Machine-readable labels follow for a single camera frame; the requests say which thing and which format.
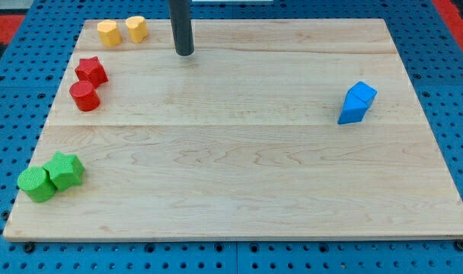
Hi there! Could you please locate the red star block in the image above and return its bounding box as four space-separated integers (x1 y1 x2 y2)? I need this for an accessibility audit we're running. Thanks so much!
75 56 108 88

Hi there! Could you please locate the green star block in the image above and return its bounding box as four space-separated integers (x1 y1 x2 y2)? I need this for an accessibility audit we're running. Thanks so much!
43 151 85 192

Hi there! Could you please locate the red cylinder block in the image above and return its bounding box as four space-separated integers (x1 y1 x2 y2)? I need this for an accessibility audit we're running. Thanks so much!
69 81 100 112

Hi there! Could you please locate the yellow pentagon block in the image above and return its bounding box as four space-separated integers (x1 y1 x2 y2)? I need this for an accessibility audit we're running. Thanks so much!
97 19 122 47

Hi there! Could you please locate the yellow heart block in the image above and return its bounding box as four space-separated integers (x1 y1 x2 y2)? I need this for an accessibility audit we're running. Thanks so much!
126 15 148 43

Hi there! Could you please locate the blue cube block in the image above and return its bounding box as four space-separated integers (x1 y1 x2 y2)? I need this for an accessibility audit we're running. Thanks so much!
347 81 377 107

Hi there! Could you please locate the green cylinder block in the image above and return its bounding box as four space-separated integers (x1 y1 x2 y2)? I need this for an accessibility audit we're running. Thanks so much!
17 166 56 202

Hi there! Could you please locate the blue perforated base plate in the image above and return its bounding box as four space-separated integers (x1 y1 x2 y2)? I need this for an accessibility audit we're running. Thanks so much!
0 0 463 273

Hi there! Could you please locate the blue triangular prism block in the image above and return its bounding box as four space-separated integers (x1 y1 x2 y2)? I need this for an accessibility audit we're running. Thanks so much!
337 94 369 125

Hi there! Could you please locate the light wooden board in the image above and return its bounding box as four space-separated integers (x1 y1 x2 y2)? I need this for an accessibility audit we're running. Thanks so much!
3 19 463 242

